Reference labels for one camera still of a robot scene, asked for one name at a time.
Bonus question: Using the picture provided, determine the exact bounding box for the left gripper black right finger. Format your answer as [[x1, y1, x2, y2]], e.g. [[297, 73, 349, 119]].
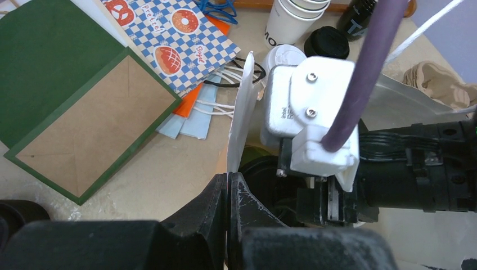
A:
[[227, 173, 398, 269]]

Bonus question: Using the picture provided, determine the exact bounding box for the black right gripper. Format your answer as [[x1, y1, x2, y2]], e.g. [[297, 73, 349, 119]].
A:
[[278, 138, 379, 227]]

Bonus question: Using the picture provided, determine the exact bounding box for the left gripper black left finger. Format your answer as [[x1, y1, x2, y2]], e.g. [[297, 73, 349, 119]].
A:
[[1, 174, 227, 269]]

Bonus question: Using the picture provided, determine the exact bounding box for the green paper coffee cup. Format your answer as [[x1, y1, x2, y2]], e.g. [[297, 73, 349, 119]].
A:
[[239, 145, 272, 167]]

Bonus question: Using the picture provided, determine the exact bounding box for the single black cup lid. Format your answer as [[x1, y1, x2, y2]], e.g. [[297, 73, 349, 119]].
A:
[[238, 155, 307, 227]]

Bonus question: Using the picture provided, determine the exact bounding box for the brown kraft paper bag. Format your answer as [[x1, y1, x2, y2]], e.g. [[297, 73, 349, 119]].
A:
[[226, 51, 258, 173]]

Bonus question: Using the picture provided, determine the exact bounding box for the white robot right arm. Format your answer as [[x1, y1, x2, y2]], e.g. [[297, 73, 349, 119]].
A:
[[295, 120, 476, 227]]

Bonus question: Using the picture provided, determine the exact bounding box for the white cup lid stack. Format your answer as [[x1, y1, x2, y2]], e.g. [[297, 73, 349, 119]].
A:
[[262, 44, 307, 75]]

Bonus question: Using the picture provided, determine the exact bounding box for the small black lid stack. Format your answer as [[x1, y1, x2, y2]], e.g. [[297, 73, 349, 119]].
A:
[[1, 200, 51, 252]]

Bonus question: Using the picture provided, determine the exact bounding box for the green paper bag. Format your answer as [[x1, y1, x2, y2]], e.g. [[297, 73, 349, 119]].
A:
[[1, 1, 181, 205]]

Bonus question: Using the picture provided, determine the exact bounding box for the black cup with white cup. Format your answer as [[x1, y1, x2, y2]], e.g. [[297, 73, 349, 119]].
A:
[[336, 0, 377, 42]]

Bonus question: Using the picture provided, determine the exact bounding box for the white paper cup stack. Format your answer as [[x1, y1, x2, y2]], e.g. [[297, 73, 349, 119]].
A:
[[264, 0, 331, 48]]

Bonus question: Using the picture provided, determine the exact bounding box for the wooden shelf rack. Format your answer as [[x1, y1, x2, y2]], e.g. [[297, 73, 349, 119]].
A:
[[233, 0, 417, 18]]

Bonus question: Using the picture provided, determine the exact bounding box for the blue checkered paper bag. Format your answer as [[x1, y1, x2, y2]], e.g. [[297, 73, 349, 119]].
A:
[[100, 1, 240, 98]]

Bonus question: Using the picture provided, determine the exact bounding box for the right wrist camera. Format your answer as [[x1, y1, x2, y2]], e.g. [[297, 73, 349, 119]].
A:
[[260, 56, 359, 192]]

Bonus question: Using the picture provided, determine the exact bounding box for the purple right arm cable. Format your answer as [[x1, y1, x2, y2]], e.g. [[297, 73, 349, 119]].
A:
[[320, 0, 411, 154]]

